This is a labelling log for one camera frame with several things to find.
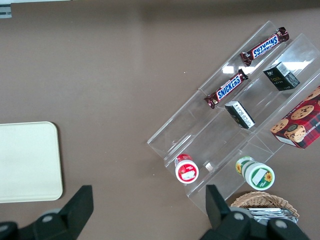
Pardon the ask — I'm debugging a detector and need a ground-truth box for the clear acrylic stepped shelf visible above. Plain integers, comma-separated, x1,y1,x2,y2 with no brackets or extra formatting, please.
146,20,320,217

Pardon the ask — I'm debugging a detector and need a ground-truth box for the Snickers chocolate bar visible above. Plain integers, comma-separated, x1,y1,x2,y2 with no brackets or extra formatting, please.
203,69,249,110
239,26,291,67

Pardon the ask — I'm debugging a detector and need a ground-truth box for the small black carton box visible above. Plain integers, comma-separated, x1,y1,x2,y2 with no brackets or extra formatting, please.
224,100,256,130
262,61,301,92

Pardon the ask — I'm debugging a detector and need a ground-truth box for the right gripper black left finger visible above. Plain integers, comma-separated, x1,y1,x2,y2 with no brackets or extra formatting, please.
32,184,94,240

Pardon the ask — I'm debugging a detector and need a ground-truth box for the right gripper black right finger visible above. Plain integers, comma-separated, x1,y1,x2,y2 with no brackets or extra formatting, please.
203,184,252,240

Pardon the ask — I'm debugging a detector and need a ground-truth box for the small grey white device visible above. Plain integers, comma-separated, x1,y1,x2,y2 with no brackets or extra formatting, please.
0,3,13,20

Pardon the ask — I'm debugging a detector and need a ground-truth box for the red tartan cookie box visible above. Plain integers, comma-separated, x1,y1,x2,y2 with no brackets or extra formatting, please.
270,85,320,150

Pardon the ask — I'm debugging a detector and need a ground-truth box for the green-lid sunflower cup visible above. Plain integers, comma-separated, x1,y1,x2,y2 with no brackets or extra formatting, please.
235,155,277,192

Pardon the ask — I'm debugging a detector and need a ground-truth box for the red-lid white cup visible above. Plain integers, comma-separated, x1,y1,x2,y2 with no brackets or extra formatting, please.
174,153,200,185

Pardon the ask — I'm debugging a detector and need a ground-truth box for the light wicker basket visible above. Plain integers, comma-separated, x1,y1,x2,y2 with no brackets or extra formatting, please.
229,191,302,221

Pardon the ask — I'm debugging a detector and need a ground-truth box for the cream rectangular plastic tray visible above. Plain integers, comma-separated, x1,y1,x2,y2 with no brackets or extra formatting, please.
0,121,64,204

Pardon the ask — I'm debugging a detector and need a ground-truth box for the aluminium foil tray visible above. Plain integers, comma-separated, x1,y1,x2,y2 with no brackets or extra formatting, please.
246,207,300,226

